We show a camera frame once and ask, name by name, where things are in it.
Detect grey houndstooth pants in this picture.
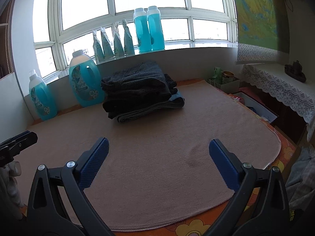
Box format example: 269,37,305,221
101,62,171,101

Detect white gloved left hand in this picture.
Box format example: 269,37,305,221
1,161,25,220

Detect blue detergent jug far left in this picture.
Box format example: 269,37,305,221
29,69,58,121

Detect grey plaid garment pile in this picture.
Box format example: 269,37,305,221
285,145,314,211

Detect blue detergent jug near stack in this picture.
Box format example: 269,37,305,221
69,50,105,107

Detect white open cardboard box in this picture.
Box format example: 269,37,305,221
232,91,278,124

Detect dark blue folded jeans middle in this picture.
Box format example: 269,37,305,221
103,91,185,119

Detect pink towel mat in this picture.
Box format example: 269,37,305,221
17,81,281,231

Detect grey folded pants bottom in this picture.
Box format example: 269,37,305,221
116,100,185,123

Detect black folded pants on stack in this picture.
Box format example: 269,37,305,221
101,73,177,119

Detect white lace cloth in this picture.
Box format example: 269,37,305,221
241,63,314,142

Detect box with green packet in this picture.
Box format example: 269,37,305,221
207,67,240,94

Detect dark figurine ornament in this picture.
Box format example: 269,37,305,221
284,60,307,83

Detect landscape painting scroll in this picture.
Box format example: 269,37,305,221
234,0,290,64

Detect white window frame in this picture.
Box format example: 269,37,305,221
32,0,238,77

